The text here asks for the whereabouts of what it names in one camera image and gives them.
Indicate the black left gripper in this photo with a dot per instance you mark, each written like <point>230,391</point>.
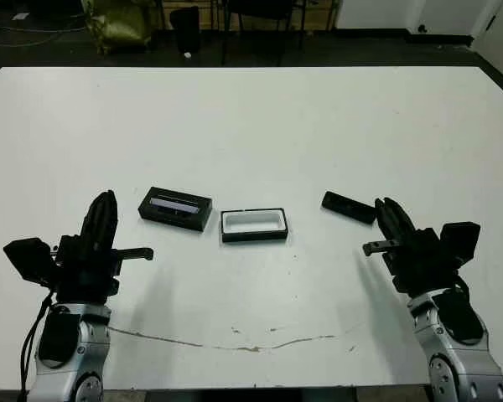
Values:
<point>84,272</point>

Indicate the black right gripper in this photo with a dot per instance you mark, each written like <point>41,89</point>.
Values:
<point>423,268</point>

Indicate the black box lid purple stripe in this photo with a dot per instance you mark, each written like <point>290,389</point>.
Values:
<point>180,218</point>

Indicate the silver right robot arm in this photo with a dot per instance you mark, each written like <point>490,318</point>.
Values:
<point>457,368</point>

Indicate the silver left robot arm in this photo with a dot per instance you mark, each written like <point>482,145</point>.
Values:
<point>88,335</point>

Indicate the black box base white lining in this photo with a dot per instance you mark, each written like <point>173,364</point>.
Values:
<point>253,238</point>

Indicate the black round knob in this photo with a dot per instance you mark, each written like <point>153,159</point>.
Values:
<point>422,28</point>

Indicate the yellow-green sack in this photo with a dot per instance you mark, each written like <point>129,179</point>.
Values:
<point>117,25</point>

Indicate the black waste bin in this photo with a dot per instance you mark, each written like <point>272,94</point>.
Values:
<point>186,29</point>

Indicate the white door panel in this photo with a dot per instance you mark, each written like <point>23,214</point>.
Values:
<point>499,33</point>

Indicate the white paper sheet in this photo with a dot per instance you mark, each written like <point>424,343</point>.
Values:
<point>20,16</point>

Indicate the black metal chair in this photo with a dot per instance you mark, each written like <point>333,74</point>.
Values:
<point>260,8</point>

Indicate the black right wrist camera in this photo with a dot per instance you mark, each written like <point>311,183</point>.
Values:
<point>461,243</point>

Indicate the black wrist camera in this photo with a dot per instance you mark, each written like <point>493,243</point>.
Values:
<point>461,243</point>
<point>27,259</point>

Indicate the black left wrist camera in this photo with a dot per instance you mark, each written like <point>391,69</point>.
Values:
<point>27,259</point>

